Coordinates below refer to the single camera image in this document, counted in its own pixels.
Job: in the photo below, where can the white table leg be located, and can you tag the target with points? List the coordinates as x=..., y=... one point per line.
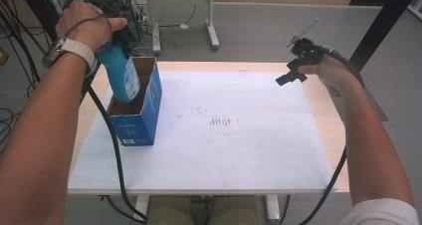
x=272, y=207
x=141, y=207

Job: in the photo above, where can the white band wristwatch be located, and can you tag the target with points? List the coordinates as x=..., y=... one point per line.
x=78, y=50

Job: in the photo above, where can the white background desk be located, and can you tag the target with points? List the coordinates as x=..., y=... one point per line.
x=210, y=6

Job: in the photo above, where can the person's right hand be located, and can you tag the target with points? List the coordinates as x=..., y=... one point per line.
x=333, y=74

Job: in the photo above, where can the person's leg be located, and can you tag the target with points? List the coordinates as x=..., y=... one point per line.
x=169, y=211
x=237, y=211

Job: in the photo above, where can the person's right white sleeve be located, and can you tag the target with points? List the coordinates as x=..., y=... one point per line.
x=381, y=213

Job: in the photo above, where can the blue cardboard box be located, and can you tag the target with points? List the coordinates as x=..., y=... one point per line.
x=142, y=125

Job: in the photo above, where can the person's left hand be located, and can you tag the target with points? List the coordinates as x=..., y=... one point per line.
x=86, y=26

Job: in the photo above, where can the person's right leg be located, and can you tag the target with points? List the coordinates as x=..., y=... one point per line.
x=237, y=211

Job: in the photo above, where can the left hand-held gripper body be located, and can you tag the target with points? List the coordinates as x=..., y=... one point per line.
x=111, y=4

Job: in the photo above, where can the black frame post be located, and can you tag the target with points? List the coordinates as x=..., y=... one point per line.
x=36, y=6
x=381, y=22

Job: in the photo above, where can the person's left leg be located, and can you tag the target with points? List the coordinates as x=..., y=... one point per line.
x=169, y=211

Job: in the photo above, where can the white table mat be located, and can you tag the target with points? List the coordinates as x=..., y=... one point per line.
x=249, y=145

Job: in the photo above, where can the brown box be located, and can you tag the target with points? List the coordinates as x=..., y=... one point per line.
x=2, y=56

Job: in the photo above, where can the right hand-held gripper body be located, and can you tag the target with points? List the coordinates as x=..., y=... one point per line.
x=307, y=50

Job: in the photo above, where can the blue bottle with white cap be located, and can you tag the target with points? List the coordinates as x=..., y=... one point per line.
x=121, y=75

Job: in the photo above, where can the small white plug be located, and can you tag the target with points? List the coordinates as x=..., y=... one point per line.
x=184, y=26

